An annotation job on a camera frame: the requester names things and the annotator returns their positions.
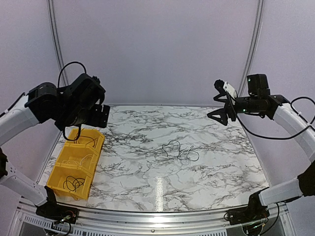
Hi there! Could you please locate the front aluminium rail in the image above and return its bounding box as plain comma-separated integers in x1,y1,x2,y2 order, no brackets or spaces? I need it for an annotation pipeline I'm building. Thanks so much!
8,199,296,236

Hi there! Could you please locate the yellow bin far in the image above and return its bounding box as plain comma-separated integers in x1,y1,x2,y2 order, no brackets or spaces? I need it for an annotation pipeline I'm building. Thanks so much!
65,128,105,154

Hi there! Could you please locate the black wire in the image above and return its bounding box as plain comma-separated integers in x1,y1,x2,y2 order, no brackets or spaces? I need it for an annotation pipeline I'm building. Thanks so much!
63,175,86,193

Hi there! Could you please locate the yellow bin near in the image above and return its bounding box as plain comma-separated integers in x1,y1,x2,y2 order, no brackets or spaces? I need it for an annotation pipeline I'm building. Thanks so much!
46,165,94,200

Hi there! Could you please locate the yellow bin middle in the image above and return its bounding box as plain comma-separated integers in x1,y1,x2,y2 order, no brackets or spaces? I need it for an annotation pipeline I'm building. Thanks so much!
56,145,100,174

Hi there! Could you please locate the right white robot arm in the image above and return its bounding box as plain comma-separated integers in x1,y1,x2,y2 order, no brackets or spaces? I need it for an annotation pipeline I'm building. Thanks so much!
207,74,315,224

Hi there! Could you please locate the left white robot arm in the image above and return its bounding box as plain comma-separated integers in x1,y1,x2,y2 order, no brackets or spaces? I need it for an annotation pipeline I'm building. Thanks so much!
0,73,110,219

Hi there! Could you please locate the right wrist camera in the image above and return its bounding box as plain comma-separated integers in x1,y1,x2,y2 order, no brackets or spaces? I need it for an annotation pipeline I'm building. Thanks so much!
214,80,238,98

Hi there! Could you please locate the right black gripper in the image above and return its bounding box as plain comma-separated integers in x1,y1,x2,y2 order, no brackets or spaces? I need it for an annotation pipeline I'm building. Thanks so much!
207,93,259,126

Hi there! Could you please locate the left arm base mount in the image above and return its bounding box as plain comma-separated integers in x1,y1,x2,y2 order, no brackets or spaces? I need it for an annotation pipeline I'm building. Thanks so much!
36,205,79,236

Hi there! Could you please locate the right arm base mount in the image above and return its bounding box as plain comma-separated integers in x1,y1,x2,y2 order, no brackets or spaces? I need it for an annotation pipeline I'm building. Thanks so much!
223,207,270,236

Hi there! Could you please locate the right aluminium frame post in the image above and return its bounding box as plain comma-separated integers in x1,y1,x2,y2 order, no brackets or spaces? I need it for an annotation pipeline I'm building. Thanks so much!
237,0,265,95

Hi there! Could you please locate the left aluminium frame post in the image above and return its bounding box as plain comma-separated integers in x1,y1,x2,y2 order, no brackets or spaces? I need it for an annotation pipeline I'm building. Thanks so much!
47,0,65,72

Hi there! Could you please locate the aluminium frame post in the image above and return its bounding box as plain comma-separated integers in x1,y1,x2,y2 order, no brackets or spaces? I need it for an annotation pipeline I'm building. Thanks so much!
237,0,265,95
47,0,65,72

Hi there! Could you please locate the yellow bin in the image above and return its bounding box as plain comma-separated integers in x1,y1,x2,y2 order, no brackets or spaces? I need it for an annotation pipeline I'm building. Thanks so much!
65,128,105,154
46,165,94,200
56,145,100,174

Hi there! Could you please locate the dark green wire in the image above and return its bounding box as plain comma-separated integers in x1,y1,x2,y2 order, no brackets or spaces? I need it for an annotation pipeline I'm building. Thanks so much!
161,140,200,166

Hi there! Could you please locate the thin dark red wire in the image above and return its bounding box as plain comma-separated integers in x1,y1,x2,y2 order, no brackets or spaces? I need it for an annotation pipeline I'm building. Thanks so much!
73,126,99,148

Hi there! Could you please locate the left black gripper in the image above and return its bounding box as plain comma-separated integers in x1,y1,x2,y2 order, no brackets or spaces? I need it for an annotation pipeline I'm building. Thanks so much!
60,104,110,128

